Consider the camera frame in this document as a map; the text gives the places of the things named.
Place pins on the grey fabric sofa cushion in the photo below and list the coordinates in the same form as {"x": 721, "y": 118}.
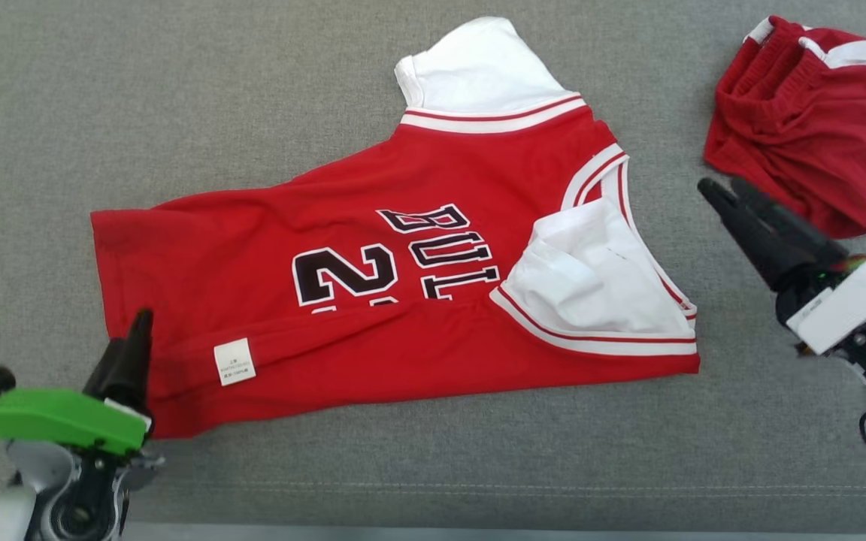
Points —
{"x": 433, "y": 481}

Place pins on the white-band right gripper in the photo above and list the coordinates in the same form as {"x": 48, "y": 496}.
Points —
{"x": 854, "y": 300}

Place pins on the green-band left gripper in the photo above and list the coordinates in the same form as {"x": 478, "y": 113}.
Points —
{"x": 49, "y": 417}

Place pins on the red white-striped shorts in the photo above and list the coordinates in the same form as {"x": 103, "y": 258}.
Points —
{"x": 801, "y": 135}

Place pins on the red basketball jersey white sleeves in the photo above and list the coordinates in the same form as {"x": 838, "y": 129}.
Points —
{"x": 328, "y": 240}

